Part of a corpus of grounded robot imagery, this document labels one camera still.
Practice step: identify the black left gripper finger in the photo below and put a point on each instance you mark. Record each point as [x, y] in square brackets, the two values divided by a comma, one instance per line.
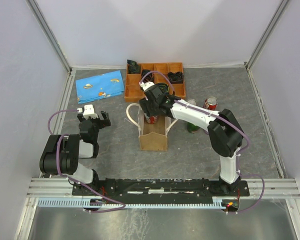
[105, 123]
[101, 115]

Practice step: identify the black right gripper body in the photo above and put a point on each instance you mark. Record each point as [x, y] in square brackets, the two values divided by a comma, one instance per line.
[151, 108]

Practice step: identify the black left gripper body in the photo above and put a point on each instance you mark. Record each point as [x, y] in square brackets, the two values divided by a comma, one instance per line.
[96, 124]

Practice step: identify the red soda can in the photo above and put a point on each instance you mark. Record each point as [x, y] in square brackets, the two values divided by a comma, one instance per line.
[151, 119]

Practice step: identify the green glass bottle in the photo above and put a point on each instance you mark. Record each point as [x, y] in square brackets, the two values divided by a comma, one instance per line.
[191, 128]

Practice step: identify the red coke can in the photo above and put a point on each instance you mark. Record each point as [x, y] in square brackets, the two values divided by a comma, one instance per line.
[210, 103]

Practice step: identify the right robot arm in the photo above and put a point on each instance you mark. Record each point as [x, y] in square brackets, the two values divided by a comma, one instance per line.
[225, 134]

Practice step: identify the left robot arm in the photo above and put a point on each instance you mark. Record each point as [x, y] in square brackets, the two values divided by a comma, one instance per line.
[62, 153]

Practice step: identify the burlap canvas tote bag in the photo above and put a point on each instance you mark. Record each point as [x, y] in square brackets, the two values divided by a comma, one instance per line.
[153, 136]

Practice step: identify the wooden compartment tray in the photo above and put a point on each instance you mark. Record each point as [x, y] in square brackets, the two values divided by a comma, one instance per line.
[133, 92]

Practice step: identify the dark rolled fabric bottom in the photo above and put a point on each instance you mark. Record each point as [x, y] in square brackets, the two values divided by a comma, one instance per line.
[163, 87]

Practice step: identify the dark rolled fabric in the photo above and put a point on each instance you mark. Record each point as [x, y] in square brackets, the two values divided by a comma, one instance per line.
[133, 67]
[147, 76]
[163, 87]
[176, 77]

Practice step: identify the blue space print cloth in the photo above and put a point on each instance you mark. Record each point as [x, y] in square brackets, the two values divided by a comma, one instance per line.
[99, 87]

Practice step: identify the dark rolled fabric middle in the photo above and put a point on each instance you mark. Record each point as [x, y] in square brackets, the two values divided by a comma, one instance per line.
[147, 76]

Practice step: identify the dark rolled fabric right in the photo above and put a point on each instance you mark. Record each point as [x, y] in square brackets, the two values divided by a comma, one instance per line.
[176, 77]

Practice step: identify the dark rolled fabric top left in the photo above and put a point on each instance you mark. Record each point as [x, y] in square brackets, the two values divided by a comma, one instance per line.
[133, 67]

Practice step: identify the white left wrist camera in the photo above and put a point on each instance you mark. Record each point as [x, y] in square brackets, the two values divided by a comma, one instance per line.
[89, 112]

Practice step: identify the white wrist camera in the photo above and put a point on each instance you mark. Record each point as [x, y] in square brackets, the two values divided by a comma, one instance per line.
[146, 85]
[89, 112]

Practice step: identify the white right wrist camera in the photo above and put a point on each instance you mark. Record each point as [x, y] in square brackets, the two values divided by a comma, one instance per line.
[146, 85]

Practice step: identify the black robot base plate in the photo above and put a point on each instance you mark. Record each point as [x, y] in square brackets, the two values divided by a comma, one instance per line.
[167, 191]

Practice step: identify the aluminium frame rail front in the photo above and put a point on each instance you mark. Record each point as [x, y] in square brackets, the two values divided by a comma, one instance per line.
[274, 188]

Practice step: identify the aluminium frame post left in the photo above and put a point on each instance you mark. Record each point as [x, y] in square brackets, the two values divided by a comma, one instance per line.
[35, 8]

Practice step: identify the aluminium frame post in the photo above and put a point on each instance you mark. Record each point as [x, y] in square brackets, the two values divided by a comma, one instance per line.
[280, 10]
[35, 8]

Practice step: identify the aluminium frame post right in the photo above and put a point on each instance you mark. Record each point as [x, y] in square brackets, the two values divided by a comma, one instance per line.
[280, 10]

